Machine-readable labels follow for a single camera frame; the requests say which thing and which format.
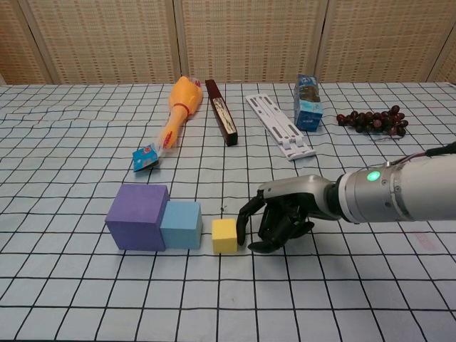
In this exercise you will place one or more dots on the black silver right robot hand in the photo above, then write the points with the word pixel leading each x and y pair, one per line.
pixel 303 185

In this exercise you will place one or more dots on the small yellow foam cube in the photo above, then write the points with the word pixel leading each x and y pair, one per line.
pixel 224 237

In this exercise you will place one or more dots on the light blue foam cube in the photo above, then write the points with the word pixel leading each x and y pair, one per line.
pixel 180 226

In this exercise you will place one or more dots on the large purple foam cube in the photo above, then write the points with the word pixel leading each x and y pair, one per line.
pixel 135 221

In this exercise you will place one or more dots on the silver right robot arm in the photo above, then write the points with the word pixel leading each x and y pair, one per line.
pixel 399 192

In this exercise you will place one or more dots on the white folding laptop stand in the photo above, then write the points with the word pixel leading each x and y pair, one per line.
pixel 278 124

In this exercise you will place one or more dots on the blue cookie box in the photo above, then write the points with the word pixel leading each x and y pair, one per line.
pixel 308 107

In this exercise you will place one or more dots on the dark red grape bunch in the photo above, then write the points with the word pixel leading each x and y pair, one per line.
pixel 377 119

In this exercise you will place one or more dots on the long dark red box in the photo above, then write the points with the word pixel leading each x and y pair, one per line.
pixel 222 114

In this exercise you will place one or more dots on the orange rubber chicken toy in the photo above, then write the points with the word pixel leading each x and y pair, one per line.
pixel 185 98

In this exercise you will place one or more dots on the small blue snack packet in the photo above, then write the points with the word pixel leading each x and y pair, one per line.
pixel 144 158

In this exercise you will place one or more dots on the light blue checkered tablecloth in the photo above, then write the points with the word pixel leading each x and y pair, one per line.
pixel 89 285

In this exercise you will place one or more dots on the beige woven folding screen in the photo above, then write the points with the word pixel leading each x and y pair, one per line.
pixel 107 39

